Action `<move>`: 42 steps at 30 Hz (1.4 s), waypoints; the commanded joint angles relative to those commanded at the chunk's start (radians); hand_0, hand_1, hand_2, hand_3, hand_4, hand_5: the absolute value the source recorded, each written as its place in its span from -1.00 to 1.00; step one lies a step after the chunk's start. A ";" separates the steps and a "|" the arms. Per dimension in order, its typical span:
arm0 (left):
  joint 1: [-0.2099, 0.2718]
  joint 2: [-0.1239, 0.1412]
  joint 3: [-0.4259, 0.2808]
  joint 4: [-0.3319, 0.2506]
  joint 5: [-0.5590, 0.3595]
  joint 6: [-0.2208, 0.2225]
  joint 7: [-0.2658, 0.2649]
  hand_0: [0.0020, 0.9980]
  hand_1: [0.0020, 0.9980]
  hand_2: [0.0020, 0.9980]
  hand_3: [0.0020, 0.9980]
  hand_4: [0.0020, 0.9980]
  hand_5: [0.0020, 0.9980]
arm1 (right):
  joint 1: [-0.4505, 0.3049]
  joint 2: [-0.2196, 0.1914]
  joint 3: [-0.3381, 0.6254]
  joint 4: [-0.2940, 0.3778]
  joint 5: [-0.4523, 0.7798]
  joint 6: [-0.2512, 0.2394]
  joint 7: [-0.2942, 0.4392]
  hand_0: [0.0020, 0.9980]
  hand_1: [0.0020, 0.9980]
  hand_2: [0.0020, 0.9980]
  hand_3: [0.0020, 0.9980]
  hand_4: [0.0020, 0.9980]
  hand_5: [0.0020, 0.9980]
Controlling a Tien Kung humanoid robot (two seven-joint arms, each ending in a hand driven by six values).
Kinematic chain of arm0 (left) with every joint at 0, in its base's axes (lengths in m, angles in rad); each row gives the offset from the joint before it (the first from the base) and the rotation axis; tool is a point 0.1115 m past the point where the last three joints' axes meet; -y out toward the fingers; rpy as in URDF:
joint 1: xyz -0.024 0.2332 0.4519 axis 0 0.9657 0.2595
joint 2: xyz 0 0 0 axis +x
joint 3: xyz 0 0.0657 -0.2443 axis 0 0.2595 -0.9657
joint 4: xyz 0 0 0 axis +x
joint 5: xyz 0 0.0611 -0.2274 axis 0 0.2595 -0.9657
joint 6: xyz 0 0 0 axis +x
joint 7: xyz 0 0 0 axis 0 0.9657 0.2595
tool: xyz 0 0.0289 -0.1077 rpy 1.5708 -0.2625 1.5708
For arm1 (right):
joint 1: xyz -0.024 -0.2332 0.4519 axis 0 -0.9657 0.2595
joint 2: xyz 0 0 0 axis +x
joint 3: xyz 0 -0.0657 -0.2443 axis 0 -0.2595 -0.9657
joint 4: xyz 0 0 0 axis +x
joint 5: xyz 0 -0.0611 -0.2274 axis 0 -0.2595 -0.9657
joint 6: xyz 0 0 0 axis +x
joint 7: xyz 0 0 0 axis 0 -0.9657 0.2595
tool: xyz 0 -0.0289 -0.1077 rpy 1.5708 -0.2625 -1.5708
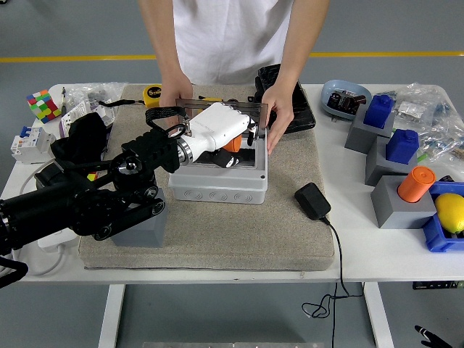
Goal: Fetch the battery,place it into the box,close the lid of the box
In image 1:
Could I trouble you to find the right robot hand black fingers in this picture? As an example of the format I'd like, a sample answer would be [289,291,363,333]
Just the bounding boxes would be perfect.
[414,324,454,348]

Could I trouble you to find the person's right hand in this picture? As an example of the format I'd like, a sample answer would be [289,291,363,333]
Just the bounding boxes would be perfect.
[158,74,195,109]

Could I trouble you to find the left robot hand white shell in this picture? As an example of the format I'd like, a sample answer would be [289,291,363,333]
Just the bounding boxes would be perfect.
[186,101,265,169]

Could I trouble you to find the person's left hand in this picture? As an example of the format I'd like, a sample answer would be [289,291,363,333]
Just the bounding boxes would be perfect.
[260,86,299,156]

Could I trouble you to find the orange cylinder battery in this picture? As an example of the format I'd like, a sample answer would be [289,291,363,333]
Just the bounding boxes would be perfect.
[221,133,243,154]
[397,166,436,204]

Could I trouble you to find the grey junction box smoky lid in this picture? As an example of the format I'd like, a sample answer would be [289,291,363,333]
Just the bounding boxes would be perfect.
[167,98,270,206]

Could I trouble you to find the glossy black pouch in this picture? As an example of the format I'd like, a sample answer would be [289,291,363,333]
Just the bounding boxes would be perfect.
[254,64,316,134]

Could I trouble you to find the square yellow tape measure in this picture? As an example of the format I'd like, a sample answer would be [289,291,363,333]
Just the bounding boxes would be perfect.
[98,84,164,109]

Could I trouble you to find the black table control panel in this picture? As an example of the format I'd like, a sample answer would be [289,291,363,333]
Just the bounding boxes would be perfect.
[412,281,464,291]

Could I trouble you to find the light blue bowl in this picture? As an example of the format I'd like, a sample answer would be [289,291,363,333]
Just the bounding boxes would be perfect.
[321,79,373,121]

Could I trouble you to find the white table leg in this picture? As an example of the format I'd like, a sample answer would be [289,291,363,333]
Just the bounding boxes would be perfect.
[363,282,394,348]
[97,283,126,348]

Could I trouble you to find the dark electronic components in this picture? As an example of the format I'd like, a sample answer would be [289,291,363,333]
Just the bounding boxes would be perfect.
[326,88,367,115]

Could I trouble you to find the person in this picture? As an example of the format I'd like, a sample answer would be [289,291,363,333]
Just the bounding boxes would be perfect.
[172,0,294,86]

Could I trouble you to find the small white module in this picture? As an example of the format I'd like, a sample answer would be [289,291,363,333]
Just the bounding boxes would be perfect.
[93,107,117,127]

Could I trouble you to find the grey block holder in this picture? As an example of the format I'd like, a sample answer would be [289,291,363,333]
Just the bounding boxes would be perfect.
[365,136,420,187]
[344,107,397,155]

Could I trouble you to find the blue plastic bin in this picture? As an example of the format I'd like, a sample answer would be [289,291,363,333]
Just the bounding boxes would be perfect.
[422,181,464,253]

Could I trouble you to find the blue bottle-shaped block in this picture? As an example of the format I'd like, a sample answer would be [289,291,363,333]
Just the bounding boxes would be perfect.
[385,128,420,163]
[363,94,395,130]

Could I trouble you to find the white printed packet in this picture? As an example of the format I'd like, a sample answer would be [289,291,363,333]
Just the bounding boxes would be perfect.
[59,99,91,138]

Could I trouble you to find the beige padded mat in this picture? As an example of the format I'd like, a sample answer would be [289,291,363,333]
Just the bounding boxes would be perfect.
[78,83,336,272]

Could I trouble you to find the yellow lemon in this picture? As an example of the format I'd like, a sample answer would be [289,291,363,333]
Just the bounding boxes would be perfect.
[434,193,464,234]

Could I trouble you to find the grey block with round hole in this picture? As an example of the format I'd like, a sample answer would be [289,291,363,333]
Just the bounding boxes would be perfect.
[110,188,168,249]
[370,175,438,229]

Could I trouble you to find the small bag of white parts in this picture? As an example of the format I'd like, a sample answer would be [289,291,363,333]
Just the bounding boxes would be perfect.
[397,101,423,119]

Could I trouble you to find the large colourful puzzle cube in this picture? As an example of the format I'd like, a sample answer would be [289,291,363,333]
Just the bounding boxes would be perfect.
[26,89,62,124]

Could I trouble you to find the white circuit breaker blue lever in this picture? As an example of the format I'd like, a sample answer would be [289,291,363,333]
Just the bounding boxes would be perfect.
[10,125,57,164]

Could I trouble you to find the clear bag of small parts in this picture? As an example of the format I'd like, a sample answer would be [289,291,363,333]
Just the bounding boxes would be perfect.
[389,82,464,162]

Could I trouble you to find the small black bracket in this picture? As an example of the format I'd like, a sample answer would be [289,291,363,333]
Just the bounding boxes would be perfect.
[247,75,270,104]

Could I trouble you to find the black power adapter with cord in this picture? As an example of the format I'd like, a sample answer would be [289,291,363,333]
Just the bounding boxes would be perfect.
[294,182,365,348]

